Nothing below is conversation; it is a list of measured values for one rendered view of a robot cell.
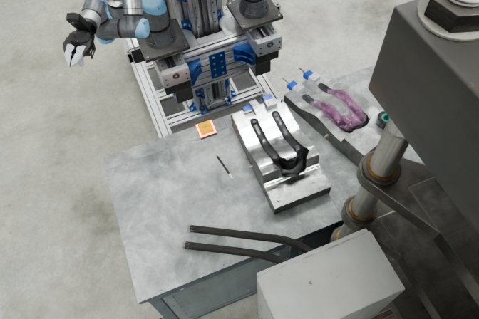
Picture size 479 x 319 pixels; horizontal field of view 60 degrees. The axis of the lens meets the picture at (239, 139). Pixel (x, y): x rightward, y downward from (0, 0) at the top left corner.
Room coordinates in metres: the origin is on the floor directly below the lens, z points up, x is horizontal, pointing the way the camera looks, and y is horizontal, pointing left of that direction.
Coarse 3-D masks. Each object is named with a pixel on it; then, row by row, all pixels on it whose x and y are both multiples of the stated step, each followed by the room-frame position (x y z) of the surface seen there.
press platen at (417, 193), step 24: (360, 168) 0.49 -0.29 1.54; (408, 168) 0.48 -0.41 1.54; (384, 192) 0.42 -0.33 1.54; (408, 192) 0.41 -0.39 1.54; (432, 192) 0.41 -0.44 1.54; (408, 216) 0.36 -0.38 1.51; (432, 216) 0.35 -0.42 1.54; (456, 216) 0.34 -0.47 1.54; (456, 240) 0.29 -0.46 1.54; (456, 264) 0.24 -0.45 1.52
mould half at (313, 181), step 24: (240, 120) 1.13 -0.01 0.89; (264, 120) 1.12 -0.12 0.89; (288, 120) 1.11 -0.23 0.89; (288, 144) 0.97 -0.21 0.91; (312, 144) 0.95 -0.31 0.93; (264, 168) 0.85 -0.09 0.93; (312, 168) 0.87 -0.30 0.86; (264, 192) 0.79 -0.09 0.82; (288, 192) 0.76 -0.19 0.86; (312, 192) 0.75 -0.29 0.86
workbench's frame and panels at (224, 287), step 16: (336, 224) 0.64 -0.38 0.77; (304, 240) 0.63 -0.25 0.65; (320, 240) 0.66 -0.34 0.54; (288, 256) 0.61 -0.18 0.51; (224, 272) 0.51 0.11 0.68; (240, 272) 0.54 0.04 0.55; (256, 272) 0.56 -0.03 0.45; (176, 288) 0.43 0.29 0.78; (192, 288) 0.47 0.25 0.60; (208, 288) 0.49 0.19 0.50; (224, 288) 0.51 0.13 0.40; (240, 288) 0.53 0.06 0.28; (256, 288) 0.56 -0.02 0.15; (160, 304) 0.42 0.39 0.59; (176, 304) 0.44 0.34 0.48; (192, 304) 0.46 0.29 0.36; (208, 304) 0.48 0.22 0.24; (224, 304) 0.50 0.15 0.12
